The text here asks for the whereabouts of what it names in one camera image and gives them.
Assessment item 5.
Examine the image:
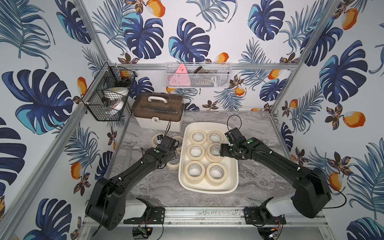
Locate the cream masking tape roll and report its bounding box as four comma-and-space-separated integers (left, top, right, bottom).
151, 134, 164, 148
207, 131, 226, 144
206, 143, 224, 163
189, 130, 207, 145
172, 136, 184, 155
166, 159, 180, 170
205, 163, 228, 187
184, 161, 206, 185
187, 144, 206, 161

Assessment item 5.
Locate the white plastic storage tray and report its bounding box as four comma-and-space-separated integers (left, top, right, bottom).
179, 122, 239, 194

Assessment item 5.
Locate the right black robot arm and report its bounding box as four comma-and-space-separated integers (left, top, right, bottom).
220, 128, 331, 219

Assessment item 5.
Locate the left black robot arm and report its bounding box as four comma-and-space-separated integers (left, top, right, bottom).
85, 136, 180, 231

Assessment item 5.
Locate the brown lidded storage case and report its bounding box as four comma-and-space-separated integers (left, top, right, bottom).
132, 93, 185, 132

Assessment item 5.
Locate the pink triangular item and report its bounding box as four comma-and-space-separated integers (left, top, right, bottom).
169, 64, 191, 88

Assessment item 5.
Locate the white item in basket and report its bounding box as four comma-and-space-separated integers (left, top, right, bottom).
102, 87, 129, 115

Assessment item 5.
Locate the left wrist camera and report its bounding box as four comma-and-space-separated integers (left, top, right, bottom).
157, 134, 164, 144

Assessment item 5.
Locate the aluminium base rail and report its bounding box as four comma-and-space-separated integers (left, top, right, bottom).
80, 205, 329, 228

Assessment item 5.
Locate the white mesh wall basket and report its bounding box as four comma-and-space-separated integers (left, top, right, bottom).
165, 63, 232, 88

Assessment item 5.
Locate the black wire basket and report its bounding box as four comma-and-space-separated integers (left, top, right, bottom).
82, 63, 138, 122

